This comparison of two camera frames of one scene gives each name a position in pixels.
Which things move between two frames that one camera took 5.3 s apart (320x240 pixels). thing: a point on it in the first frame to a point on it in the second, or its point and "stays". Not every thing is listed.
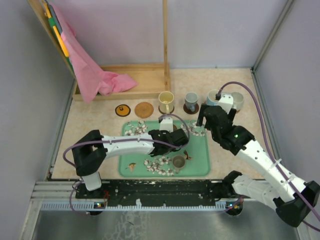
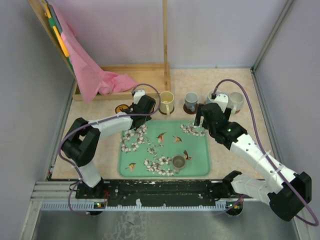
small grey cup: (178, 162) stays
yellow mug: (166, 99) stays
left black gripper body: (164, 132) to (148, 117)
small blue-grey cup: (191, 99) stays
